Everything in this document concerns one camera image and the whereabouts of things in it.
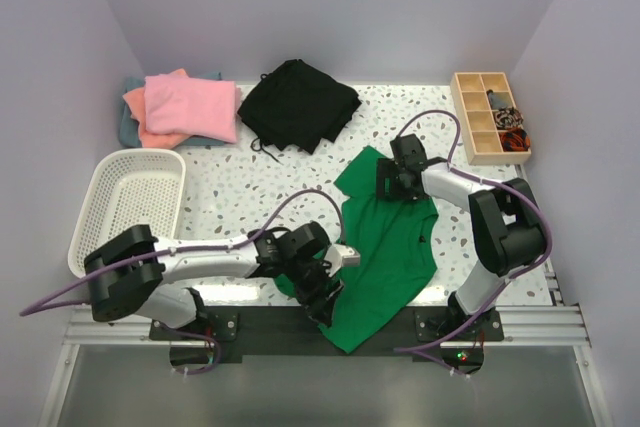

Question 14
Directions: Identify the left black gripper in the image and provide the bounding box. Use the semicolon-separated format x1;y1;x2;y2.
283;255;345;327

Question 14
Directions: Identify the green t shirt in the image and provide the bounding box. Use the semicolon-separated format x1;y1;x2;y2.
272;144;441;354

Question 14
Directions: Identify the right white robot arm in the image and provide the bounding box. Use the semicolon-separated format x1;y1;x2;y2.
376;135;551;340

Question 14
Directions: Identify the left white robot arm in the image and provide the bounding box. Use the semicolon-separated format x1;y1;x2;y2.
84;222;359;339

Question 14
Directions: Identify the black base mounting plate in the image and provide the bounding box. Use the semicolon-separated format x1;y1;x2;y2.
149;296;504;366

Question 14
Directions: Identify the wooden compartment organizer box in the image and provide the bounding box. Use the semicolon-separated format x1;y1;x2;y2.
450;72;532;165

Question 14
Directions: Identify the black white patterned sock roll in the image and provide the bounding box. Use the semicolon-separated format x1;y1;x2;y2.
493;107;524;130

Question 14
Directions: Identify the orange black sock roll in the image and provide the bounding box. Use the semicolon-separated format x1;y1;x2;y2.
499;128;531;152

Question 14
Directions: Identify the grey rolled sock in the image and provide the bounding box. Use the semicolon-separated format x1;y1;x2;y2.
486;89;511;110

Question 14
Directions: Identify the black folded garment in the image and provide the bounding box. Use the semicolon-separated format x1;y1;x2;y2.
238;59;361;154

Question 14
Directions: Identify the pink folded t shirt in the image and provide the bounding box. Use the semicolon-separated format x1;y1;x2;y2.
144;74;241;143

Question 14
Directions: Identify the white perforated laundry basket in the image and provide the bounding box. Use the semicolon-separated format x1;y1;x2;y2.
67;148;186;277

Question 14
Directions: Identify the salmon folded t shirt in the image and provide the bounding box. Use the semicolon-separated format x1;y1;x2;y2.
118;77;189;149

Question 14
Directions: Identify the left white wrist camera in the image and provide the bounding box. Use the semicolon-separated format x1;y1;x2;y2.
324;244;361;276

